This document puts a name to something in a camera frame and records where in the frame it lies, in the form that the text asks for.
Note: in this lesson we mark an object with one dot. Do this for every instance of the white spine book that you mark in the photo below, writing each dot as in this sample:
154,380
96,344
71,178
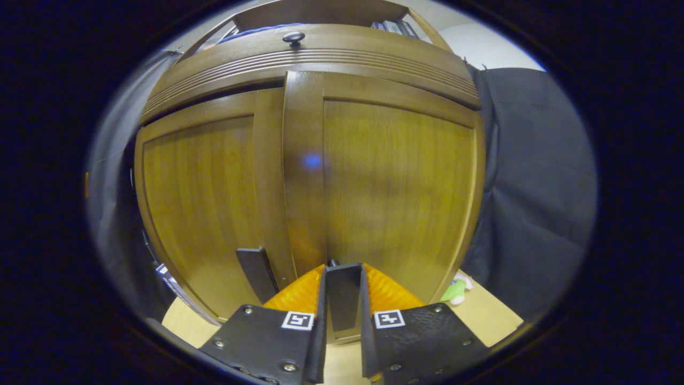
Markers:
396,27

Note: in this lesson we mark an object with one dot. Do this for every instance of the green soft toy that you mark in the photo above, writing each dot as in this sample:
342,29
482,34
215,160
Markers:
454,291

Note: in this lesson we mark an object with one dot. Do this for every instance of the black spine book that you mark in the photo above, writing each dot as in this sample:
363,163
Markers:
410,29

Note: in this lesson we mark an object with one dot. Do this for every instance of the black round drawer knob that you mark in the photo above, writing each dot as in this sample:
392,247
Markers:
294,38

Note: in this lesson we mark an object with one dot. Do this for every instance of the black backdrop cloth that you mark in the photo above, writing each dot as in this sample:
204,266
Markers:
534,187

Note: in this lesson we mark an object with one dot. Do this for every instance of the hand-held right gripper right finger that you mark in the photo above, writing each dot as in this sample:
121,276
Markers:
366,342

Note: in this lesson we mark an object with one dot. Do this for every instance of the wooden cabinet drawer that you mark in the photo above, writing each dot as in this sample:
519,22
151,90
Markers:
374,48

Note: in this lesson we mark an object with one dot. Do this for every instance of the wooden double-door shoe cabinet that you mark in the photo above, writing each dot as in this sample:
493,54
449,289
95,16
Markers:
320,10

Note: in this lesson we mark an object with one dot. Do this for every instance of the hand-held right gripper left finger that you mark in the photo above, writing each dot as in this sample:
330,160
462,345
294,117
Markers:
319,321

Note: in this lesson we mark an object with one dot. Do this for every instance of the wooden shoe cabinet door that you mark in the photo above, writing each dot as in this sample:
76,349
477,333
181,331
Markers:
395,187
203,203

